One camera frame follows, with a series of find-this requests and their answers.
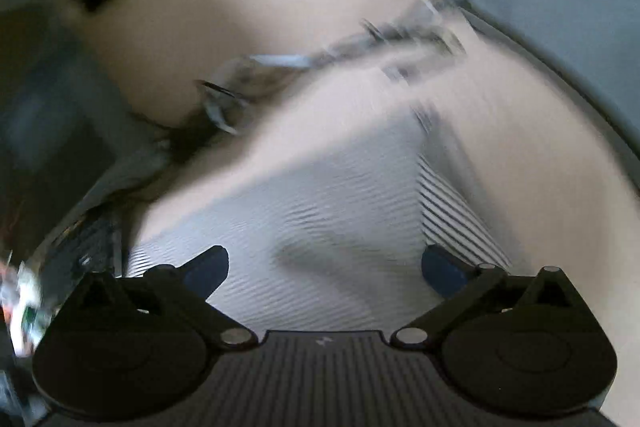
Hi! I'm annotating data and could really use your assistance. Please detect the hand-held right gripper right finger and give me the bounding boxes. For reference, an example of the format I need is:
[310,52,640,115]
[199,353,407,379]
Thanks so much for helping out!
[391,244,577,351]

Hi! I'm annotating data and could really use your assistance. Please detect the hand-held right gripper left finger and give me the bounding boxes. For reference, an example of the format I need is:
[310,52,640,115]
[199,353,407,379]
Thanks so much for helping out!
[62,245,258,351]

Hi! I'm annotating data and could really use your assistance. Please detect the striped grey shirt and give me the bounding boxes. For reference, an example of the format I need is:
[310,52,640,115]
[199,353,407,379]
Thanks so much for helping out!
[95,0,517,338]

